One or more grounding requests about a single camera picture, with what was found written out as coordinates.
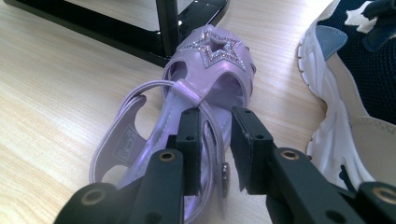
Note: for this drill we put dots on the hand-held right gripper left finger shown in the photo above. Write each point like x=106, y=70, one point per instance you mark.
x=190, y=149

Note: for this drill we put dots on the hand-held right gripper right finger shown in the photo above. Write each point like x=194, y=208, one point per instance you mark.
x=252, y=149

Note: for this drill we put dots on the purple star sandal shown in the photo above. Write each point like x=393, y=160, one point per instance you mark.
x=202, y=71

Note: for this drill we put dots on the red and black shoe rack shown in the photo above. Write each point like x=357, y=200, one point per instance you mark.
x=134, y=40

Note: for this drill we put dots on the navy and white sneaker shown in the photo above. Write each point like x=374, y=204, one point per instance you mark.
x=358, y=62

